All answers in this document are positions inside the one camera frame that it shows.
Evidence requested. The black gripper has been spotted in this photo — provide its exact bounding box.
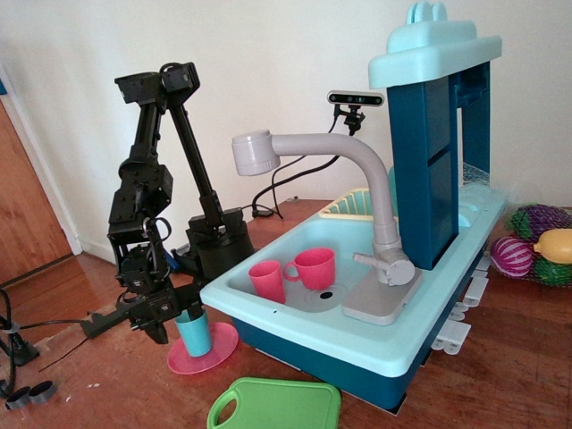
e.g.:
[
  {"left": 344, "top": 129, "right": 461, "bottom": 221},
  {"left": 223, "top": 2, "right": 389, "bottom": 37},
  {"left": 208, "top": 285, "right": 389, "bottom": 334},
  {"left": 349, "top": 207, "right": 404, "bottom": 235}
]
[{"left": 117, "top": 285, "right": 204, "bottom": 344}]

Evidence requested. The teal plastic cup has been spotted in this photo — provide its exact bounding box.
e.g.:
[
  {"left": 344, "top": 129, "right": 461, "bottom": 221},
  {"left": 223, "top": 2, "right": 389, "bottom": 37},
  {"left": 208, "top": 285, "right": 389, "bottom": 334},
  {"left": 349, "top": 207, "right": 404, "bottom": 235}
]
[{"left": 175, "top": 310, "right": 212, "bottom": 358}]

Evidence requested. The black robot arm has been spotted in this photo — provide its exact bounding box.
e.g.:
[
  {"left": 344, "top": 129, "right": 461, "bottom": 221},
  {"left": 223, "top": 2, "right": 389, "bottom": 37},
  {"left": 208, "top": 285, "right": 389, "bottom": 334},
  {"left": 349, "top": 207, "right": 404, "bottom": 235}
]
[{"left": 107, "top": 63, "right": 255, "bottom": 344}]

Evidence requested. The toy kitchen sink unit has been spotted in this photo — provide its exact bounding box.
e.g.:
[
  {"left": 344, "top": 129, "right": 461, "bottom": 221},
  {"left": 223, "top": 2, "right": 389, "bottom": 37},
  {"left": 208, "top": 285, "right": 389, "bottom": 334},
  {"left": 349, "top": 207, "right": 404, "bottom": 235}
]
[{"left": 201, "top": 1, "right": 504, "bottom": 411}]

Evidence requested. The pink plastic plate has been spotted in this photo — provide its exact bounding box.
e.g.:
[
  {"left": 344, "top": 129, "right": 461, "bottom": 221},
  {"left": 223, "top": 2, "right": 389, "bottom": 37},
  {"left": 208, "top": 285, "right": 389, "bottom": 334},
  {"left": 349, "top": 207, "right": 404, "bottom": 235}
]
[{"left": 167, "top": 322, "right": 239, "bottom": 375}]

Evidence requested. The black power strip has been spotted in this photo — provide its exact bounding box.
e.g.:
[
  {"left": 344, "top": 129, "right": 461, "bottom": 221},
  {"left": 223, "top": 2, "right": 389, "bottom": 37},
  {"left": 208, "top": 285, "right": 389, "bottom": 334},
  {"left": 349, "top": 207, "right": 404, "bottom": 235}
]
[{"left": 80, "top": 309, "right": 128, "bottom": 339}]

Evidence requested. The pink plastic tumbler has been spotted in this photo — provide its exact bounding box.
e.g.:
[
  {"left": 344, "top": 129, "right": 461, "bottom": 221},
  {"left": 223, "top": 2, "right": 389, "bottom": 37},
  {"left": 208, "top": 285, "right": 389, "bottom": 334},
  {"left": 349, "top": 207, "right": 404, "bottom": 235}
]
[{"left": 248, "top": 260, "right": 286, "bottom": 304}]

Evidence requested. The green plastic cutting board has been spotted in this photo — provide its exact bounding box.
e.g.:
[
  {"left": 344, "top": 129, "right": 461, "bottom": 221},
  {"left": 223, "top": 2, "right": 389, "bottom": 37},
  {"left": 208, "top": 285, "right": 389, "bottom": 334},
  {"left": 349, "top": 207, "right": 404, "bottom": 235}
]
[{"left": 206, "top": 377, "right": 341, "bottom": 428}]

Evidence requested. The pink plastic mug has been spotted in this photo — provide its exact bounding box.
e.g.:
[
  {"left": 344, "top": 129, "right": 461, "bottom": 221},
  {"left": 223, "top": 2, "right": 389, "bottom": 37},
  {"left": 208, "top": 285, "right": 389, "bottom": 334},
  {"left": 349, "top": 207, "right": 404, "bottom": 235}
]
[{"left": 282, "top": 247, "right": 336, "bottom": 290}]

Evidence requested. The black tape roll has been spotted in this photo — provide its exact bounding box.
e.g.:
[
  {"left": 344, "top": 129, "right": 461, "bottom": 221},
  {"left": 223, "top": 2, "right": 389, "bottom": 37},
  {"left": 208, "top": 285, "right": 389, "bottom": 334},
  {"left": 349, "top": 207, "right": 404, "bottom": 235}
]
[
  {"left": 29, "top": 380, "right": 57, "bottom": 405},
  {"left": 5, "top": 386, "right": 30, "bottom": 410}
]

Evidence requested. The black tripod leg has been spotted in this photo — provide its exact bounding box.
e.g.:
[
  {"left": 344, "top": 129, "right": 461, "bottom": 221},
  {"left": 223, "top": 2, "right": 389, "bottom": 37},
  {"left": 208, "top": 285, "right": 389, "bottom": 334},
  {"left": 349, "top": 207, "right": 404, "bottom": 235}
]
[{"left": 1, "top": 290, "right": 39, "bottom": 399}]

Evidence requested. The wooden door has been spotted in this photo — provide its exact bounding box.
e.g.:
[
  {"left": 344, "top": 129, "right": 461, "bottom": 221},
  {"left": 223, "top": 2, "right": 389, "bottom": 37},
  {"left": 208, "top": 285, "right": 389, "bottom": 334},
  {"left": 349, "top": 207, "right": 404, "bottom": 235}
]
[{"left": 0, "top": 106, "right": 72, "bottom": 285}]

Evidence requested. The grey toy faucet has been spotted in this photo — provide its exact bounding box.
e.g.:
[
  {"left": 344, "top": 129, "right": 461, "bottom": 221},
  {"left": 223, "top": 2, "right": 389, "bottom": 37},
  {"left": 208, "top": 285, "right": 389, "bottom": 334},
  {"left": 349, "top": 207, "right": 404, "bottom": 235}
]
[{"left": 231, "top": 130, "right": 423, "bottom": 325}]

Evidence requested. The yellow dish rack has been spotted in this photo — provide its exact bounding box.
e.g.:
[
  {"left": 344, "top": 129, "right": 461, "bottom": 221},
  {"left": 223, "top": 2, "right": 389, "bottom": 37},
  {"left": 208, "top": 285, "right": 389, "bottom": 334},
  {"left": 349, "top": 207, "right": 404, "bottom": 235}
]
[{"left": 318, "top": 188, "right": 373, "bottom": 221}]

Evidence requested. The purple white toy vegetable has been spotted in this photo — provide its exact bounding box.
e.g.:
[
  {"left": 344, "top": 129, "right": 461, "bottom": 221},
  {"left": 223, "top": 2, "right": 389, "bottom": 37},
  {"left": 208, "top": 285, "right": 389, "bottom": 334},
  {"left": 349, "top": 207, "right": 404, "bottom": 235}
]
[{"left": 491, "top": 237, "right": 533, "bottom": 278}]

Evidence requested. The purple toy eggplant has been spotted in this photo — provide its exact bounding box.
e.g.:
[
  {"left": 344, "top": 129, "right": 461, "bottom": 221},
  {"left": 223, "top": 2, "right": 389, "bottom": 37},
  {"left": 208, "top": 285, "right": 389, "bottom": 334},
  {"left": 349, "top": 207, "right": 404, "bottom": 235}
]
[{"left": 508, "top": 204, "right": 571, "bottom": 243}]

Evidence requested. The yellow toy lemon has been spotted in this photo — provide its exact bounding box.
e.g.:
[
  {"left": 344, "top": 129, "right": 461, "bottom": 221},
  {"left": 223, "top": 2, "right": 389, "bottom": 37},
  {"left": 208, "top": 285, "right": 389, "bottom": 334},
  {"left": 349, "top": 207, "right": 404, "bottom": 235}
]
[{"left": 533, "top": 229, "right": 572, "bottom": 265}]

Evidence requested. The black camera cable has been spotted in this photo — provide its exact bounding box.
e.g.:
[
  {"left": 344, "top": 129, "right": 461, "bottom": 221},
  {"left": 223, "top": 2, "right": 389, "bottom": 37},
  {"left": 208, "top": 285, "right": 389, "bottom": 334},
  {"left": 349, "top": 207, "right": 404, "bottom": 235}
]
[{"left": 250, "top": 105, "right": 342, "bottom": 220}]

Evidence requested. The grey depth camera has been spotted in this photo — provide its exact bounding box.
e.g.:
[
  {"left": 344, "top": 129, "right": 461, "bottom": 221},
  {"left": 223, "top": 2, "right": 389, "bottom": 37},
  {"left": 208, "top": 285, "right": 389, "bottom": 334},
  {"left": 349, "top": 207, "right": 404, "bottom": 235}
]
[{"left": 327, "top": 90, "right": 384, "bottom": 106}]

